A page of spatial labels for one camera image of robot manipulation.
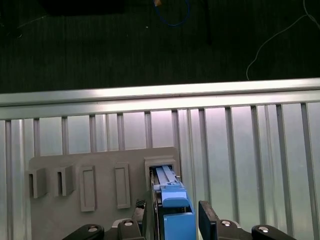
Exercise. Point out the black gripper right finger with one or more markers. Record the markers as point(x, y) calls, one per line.
point(207, 225)

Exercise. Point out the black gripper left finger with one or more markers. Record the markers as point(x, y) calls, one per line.
point(127, 230)

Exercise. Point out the hard disk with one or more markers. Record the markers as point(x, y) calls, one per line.
point(175, 197)

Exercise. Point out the grey parts rack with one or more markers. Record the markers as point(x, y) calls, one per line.
point(105, 220)

